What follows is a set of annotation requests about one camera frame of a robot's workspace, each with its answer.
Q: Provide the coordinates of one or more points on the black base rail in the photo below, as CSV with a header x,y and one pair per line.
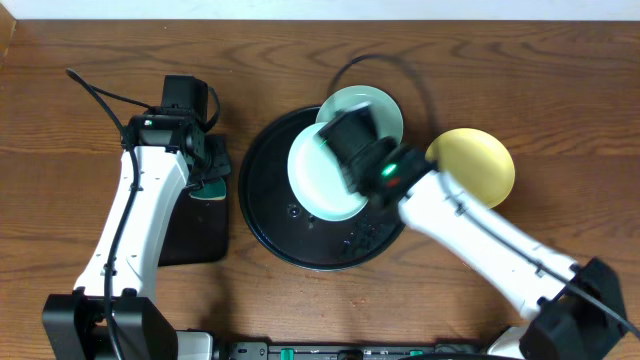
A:
x,y
254,350

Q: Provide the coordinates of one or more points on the green yellow sponge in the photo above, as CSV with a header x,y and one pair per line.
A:
x,y
212,191

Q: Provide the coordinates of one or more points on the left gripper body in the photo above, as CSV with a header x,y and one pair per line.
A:
x,y
215,159

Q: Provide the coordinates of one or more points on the yellow plate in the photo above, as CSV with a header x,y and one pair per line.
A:
x,y
478,161

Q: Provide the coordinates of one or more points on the rectangular black tray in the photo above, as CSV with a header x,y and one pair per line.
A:
x,y
197,232

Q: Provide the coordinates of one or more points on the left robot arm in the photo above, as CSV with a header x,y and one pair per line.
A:
x,y
168,151

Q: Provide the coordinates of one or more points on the light blue plate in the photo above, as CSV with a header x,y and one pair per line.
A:
x,y
386,113
316,178

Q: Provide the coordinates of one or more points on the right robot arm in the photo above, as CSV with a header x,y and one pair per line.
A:
x,y
571,311

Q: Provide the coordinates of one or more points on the round black tray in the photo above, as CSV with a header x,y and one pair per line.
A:
x,y
284,227

